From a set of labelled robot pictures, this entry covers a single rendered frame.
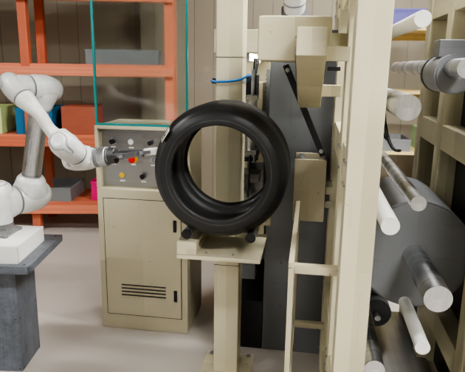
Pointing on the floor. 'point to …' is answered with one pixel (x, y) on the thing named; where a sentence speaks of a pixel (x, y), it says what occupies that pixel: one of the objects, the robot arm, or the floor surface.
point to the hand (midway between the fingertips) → (151, 151)
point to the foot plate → (226, 371)
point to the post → (229, 176)
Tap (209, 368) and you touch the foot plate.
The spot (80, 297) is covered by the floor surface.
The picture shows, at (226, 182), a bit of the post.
